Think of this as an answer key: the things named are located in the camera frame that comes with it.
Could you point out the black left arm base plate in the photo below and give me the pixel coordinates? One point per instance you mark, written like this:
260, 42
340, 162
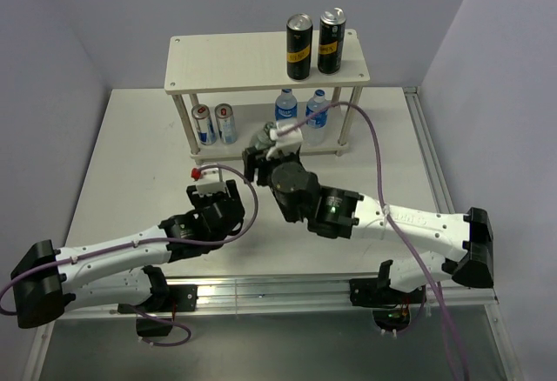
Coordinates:
179, 298

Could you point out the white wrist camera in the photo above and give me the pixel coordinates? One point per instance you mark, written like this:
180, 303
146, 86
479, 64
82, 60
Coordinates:
208, 181
286, 138

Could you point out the clear glass bottle green cap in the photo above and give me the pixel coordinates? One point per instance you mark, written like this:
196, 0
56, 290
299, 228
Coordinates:
261, 139

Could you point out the dark can silver top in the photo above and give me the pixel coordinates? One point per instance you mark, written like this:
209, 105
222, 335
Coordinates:
299, 30

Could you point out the dark can yellow band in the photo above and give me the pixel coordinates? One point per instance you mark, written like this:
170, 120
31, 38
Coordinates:
331, 40

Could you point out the aluminium mounting rail frame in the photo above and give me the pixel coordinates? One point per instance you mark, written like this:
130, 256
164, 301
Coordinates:
138, 173

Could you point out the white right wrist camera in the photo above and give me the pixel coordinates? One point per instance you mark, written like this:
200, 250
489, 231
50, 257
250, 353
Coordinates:
286, 138

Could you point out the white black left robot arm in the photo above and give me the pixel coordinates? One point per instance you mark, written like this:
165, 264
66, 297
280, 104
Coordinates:
49, 281

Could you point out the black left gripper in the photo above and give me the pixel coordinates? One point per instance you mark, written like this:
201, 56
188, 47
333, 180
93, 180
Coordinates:
198, 201

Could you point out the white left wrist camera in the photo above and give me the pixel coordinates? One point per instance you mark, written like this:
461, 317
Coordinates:
208, 181

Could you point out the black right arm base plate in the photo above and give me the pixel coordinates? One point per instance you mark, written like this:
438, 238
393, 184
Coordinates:
370, 294

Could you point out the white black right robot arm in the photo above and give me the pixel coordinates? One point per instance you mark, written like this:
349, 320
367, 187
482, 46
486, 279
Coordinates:
457, 247

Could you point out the blue silver energy can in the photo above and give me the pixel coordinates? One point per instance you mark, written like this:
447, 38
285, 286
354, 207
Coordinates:
226, 124
204, 125

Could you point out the Pocari Sweat bottle blue cap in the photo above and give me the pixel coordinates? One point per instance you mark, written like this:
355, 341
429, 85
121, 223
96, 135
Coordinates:
314, 129

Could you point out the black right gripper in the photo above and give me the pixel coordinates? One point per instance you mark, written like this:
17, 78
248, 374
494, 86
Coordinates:
265, 165

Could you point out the white two-tier wooden shelf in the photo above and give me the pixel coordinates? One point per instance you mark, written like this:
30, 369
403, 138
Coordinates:
248, 71

